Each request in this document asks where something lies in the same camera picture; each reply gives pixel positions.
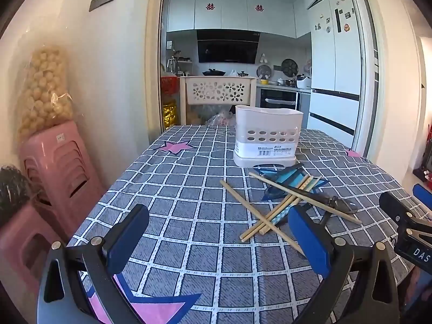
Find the bag of puffed snack balls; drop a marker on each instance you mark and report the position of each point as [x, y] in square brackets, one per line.
[44, 91]

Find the dark mesh bag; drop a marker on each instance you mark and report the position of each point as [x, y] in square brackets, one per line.
[11, 189]

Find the black wok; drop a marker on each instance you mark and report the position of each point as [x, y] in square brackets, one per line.
[213, 72]

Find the white rice cooker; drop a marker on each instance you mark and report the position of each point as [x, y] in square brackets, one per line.
[303, 82]

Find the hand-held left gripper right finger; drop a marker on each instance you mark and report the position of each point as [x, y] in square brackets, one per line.
[310, 239]

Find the white upper kitchen cabinets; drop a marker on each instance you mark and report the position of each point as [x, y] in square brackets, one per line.
[182, 13]

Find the white refrigerator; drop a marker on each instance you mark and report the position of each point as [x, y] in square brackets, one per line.
[334, 74]

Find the red paper decal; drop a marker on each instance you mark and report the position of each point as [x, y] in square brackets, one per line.
[259, 8]
[210, 6]

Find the group of fridge magnets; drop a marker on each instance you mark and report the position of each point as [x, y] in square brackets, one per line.
[346, 27]

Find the round grey wall plate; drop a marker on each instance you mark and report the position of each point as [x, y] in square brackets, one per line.
[263, 71]

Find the white plastic bag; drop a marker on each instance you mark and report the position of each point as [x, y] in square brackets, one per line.
[233, 73]

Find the white plastic utensil holder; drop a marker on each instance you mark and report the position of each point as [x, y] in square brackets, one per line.
[263, 148]

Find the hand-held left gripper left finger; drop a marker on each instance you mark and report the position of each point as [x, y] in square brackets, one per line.
[128, 239]

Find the small cooking pot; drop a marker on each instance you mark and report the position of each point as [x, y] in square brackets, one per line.
[242, 74]

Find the grey checked star tablecloth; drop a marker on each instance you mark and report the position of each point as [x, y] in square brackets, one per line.
[189, 192]

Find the red plastic basket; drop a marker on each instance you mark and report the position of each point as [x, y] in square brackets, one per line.
[168, 86]

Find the beige flower-cutout cart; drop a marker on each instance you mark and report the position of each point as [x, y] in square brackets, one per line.
[216, 91]

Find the pink plastic stool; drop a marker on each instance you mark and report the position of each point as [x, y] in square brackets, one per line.
[23, 249]

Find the stack of pink plastic stools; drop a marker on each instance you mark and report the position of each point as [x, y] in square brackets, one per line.
[57, 162]

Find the pink plastic bag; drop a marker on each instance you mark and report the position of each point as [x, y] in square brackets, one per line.
[221, 118]

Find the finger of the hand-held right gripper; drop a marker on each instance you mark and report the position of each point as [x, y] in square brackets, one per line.
[422, 194]
[393, 206]

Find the round black wall pan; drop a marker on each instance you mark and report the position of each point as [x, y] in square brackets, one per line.
[289, 66]

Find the black range hood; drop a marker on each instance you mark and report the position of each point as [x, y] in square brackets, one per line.
[226, 45]

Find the gold foil bag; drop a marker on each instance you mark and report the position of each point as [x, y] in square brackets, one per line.
[169, 114]

